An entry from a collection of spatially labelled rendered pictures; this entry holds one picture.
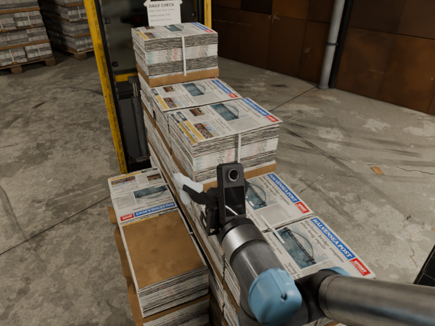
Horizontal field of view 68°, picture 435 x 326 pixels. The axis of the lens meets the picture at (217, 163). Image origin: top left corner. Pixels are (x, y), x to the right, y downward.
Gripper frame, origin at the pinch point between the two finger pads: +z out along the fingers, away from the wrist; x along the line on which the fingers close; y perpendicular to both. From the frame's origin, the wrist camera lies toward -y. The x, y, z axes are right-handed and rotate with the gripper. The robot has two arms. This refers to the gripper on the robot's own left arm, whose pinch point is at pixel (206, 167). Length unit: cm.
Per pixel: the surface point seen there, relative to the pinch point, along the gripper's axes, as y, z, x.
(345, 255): 34, -7, 49
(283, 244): 36.6, 4.4, 32.9
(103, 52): 14, 150, -13
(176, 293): 74, 21, 3
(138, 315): 87, 24, -12
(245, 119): 12, 49, 35
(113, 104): 47, 150, -8
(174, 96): 15, 82, 14
